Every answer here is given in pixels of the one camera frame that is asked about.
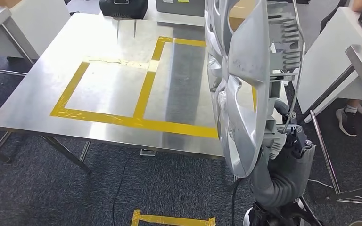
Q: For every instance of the brown cardboard box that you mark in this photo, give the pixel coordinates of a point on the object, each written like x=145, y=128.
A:
x=238, y=14

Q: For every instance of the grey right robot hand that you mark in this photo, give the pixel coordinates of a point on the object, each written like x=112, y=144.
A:
x=301, y=168

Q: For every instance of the steel floor socket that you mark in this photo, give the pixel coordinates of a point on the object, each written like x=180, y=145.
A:
x=147, y=153

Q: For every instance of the yellow floor tape square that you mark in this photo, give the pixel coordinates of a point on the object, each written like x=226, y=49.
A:
x=168, y=220

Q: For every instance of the silver wheel hubcap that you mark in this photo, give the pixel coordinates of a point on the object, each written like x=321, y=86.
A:
x=246, y=62

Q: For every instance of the yellow table tape outline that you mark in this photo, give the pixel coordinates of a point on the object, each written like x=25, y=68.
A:
x=143, y=122

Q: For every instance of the black equipment case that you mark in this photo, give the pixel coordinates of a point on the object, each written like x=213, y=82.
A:
x=121, y=11

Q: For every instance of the white desk panel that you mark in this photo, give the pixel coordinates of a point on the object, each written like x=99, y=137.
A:
x=37, y=25

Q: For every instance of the grey equipment box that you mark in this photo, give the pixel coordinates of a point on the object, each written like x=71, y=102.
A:
x=181, y=7

